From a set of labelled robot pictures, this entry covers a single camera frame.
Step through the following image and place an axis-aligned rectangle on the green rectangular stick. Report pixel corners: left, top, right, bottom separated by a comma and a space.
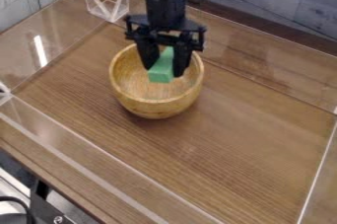
148, 46, 174, 83

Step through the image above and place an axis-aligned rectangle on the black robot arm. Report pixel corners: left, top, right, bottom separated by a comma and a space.
126, 0, 207, 77

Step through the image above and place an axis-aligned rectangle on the wooden bowl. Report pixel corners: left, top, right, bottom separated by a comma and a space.
110, 43, 206, 119

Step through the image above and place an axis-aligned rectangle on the black cable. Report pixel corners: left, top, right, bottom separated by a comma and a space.
0, 195, 37, 224

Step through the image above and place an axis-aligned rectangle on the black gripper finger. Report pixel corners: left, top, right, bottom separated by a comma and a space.
135, 36, 160, 70
172, 40, 192, 77

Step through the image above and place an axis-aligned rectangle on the clear acrylic corner bracket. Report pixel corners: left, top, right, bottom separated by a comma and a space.
85, 0, 130, 23

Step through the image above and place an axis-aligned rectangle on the black table leg bracket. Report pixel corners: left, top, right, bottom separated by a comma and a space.
31, 181, 77, 224

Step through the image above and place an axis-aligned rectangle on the clear acrylic enclosure wall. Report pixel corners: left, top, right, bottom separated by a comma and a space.
0, 0, 337, 224

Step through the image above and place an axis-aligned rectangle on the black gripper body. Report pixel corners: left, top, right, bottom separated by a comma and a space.
124, 14, 207, 51

